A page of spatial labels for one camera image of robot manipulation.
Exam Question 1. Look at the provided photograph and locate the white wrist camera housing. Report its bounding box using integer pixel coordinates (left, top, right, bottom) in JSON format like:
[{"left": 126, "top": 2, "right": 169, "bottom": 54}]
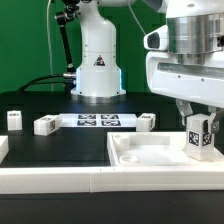
[{"left": 143, "top": 25, "right": 168, "bottom": 51}]

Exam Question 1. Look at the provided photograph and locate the white fiducial marker sheet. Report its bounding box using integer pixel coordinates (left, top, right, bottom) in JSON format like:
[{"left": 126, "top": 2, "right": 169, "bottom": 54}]
[{"left": 61, "top": 113, "right": 136, "bottom": 128}]

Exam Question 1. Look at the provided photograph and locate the white square tabletop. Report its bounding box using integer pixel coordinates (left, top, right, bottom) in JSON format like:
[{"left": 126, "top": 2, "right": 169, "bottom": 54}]
[{"left": 107, "top": 132, "right": 224, "bottom": 166}]

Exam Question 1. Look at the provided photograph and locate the grey cable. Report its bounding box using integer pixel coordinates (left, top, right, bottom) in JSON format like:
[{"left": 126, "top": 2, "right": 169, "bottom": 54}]
[{"left": 127, "top": 0, "right": 148, "bottom": 37}]

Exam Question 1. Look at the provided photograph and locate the black cable bundle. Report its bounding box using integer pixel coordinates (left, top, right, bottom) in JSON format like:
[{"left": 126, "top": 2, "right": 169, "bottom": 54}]
[{"left": 17, "top": 73, "right": 75, "bottom": 93}]

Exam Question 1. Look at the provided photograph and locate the white U-shaped fence wall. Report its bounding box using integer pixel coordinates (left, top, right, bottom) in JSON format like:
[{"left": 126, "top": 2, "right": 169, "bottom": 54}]
[{"left": 0, "top": 134, "right": 224, "bottom": 195}]

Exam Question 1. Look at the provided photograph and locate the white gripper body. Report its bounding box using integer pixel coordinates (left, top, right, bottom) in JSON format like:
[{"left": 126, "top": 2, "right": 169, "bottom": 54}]
[{"left": 146, "top": 51, "right": 224, "bottom": 108}]

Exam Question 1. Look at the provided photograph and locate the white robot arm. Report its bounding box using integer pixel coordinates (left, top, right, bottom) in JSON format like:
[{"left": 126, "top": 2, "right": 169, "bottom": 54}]
[{"left": 72, "top": 0, "right": 224, "bottom": 133}]

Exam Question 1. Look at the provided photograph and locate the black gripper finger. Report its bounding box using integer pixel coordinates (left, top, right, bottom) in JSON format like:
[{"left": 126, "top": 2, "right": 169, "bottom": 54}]
[
  {"left": 176, "top": 99, "right": 193, "bottom": 126},
  {"left": 208, "top": 106, "right": 224, "bottom": 134}
]

